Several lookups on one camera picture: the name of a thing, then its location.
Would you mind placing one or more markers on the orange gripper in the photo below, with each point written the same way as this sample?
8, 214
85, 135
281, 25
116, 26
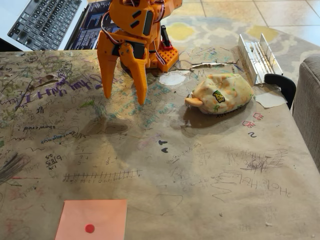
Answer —
117, 41

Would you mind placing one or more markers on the plush cat toy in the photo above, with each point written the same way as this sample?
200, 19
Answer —
225, 86

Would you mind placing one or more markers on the small black red base clamp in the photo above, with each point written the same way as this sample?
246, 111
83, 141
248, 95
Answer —
165, 35

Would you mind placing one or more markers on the silver laptop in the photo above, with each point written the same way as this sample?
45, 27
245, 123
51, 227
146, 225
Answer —
45, 22

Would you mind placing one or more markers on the grey yellow patterned rug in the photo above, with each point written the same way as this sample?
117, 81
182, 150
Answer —
212, 30

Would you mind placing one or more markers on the brown scribbled paper table cover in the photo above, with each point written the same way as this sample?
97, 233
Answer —
175, 162

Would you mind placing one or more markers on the pink sticky note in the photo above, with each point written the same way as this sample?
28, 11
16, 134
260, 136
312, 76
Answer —
100, 215

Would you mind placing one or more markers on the black table clamp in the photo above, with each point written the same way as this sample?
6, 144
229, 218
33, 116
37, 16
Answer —
285, 85

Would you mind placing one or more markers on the grey upholstered sofa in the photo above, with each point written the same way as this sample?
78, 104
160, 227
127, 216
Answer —
310, 100

